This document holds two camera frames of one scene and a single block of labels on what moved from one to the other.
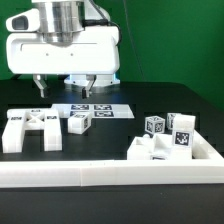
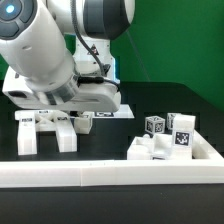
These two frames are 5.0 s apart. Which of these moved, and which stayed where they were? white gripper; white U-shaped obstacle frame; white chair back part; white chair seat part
Moved: white chair back part; white gripper
Stayed: white U-shaped obstacle frame; white chair seat part
